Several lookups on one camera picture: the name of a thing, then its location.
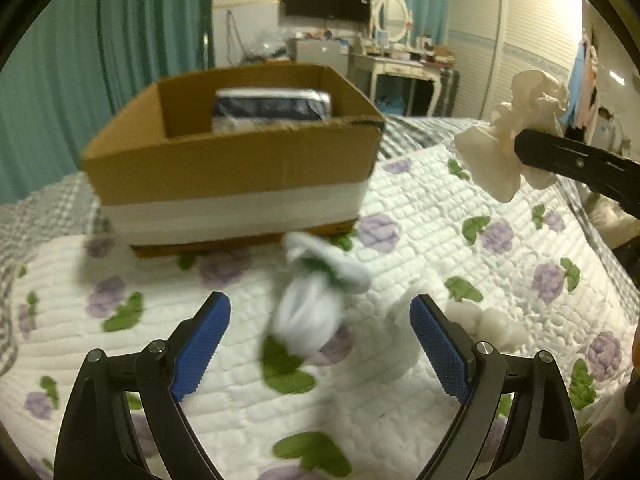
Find dark plastic-wrapped packet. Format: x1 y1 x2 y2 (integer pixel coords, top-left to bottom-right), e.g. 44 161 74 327
212 87 333 133

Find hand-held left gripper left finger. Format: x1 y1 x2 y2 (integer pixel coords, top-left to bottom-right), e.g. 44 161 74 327
54 291 232 480

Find white oval mirror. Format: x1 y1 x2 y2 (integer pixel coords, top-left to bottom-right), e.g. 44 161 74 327
371 0 414 47

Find hanging clothes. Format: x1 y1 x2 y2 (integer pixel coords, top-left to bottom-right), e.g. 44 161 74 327
567 29 603 133

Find cardboard box with white band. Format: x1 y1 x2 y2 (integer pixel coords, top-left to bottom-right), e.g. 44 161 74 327
82 63 385 260

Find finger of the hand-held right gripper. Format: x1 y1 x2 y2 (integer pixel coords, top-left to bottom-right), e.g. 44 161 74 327
514 129 640 222

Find white sock with green trim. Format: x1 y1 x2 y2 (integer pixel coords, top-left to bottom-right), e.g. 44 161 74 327
267 232 371 356

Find white dressing table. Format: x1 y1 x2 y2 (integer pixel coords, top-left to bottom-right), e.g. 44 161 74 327
349 51 447 117

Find white floral quilt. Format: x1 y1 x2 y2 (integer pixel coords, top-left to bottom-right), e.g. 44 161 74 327
0 142 640 480

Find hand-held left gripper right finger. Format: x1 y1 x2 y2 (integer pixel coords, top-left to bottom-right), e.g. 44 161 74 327
409 294 586 480

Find white wardrobe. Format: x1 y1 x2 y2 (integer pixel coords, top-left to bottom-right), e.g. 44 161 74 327
446 0 585 122

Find small grey fridge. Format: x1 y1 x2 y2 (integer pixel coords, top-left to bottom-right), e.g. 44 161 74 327
289 38 350 77

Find cream sock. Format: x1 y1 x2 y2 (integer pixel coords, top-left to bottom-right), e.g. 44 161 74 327
454 69 571 204

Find white rolled sock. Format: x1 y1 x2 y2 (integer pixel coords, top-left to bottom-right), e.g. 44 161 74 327
445 301 528 352

